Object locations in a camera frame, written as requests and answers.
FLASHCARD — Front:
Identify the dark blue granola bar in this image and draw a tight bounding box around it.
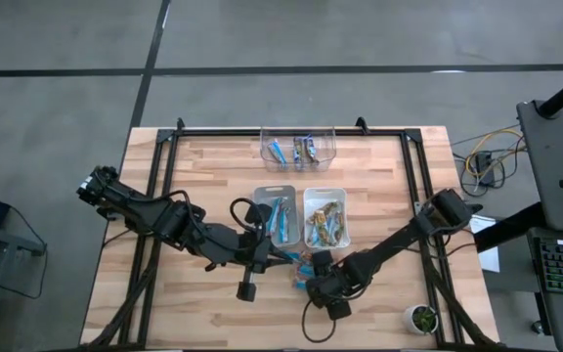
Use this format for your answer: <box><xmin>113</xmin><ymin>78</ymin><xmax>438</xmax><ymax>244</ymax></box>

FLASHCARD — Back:
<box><xmin>267</xmin><ymin>140</ymin><xmax>290</xmax><ymax>170</ymax></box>
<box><xmin>292</xmin><ymin>136</ymin><xmax>307</xmax><ymax>170</ymax></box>
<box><xmin>303</xmin><ymin>135</ymin><xmax>321</xmax><ymax>165</ymax></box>

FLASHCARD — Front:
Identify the black metal side stand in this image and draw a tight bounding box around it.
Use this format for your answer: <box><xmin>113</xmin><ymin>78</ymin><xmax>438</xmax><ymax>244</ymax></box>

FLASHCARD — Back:
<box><xmin>0</xmin><ymin>204</ymin><xmax>48</xmax><ymax>352</ymax></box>

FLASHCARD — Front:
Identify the grey plastic bin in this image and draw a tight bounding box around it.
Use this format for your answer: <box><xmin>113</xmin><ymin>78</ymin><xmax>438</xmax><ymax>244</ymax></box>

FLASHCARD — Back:
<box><xmin>252</xmin><ymin>184</ymin><xmax>301</xmax><ymax>247</ymax></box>

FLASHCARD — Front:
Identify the yellow cable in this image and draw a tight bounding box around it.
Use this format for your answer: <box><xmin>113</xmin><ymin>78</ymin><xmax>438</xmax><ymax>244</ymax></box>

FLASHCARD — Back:
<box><xmin>465</xmin><ymin>126</ymin><xmax>527</xmax><ymax>175</ymax></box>

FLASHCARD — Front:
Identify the white paper sheet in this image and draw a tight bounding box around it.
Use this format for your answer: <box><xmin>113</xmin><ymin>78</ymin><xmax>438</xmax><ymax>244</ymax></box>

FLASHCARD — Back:
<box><xmin>468</xmin><ymin>214</ymin><xmax>501</xmax><ymax>274</ymax></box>

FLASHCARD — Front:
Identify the clear plastic bin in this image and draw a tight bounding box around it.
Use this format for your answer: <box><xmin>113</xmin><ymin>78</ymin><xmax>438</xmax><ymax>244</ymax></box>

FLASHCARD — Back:
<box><xmin>260</xmin><ymin>125</ymin><xmax>337</xmax><ymax>173</ymax></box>

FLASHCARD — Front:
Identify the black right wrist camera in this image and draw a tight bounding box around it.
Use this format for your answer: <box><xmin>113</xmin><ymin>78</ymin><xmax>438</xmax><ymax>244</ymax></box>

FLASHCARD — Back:
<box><xmin>326</xmin><ymin>299</ymin><xmax>353</xmax><ymax>323</ymax></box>

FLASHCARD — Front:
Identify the black aluminium table frame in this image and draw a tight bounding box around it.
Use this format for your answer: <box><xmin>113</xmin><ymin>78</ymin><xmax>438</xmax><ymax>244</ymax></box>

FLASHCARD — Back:
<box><xmin>80</xmin><ymin>115</ymin><xmax>500</xmax><ymax>352</ymax></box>

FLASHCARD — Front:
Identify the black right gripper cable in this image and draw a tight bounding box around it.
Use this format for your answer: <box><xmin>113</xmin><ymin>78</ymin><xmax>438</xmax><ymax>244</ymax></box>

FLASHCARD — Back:
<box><xmin>301</xmin><ymin>299</ymin><xmax>337</xmax><ymax>344</ymax></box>

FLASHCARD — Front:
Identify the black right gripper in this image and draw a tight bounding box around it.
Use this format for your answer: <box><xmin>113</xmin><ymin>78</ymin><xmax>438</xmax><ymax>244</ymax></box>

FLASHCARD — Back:
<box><xmin>304</xmin><ymin>249</ymin><xmax>370</xmax><ymax>308</ymax></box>

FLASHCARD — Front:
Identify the black power adapter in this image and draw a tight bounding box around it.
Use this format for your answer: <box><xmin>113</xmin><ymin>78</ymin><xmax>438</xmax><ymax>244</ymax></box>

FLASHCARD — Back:
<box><xmin>473</xmin><ymin>151</ymin><xmax>497</xmax><ymax>188</ymax></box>

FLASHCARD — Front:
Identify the small potted plant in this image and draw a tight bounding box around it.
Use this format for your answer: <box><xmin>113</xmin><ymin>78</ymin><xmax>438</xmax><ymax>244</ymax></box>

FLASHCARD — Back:
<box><xmin>402</xmin><ymin>303</ymin><xmax>441</xmax><ymax>337</ymax></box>

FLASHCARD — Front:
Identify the black cart crossbar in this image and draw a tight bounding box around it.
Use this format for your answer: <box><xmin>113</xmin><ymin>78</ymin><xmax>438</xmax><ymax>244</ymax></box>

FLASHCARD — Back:
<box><xmin>474</xmin><ymin>200</ymin><xmax>546</xmax><ymax>254</ymax></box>

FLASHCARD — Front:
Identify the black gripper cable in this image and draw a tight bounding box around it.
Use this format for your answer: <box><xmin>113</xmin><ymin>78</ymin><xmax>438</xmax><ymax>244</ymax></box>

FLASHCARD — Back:
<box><xmin>301</xmin><ymin>299</ymin><xmax>337</xmax><ymax>344</ymax></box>
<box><xmin>229</xmin><ymin>197</ymin><xmax>269</xmax><ymax>245</ymax></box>

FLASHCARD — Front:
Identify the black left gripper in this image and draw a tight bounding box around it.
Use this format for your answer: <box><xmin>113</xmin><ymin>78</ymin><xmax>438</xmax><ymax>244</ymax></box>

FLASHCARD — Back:
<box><xmin>235</xmin><ymin>203</ymin><xmax>296</xmax><ymax>273</ymax></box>

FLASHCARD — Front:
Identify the white plastic bin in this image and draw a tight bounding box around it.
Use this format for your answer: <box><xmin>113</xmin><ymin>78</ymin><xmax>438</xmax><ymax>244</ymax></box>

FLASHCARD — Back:
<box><xmin>303</xmin><ymin>188</ymin><xmax>351</xmax><ymax>250</ymax></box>

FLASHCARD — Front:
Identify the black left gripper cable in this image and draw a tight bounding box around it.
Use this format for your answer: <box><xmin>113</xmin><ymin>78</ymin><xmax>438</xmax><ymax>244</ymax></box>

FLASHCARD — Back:
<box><xmin>229</xmin><ymin>197</ymin><xmax>269</xmax><ymax>245</ymax></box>

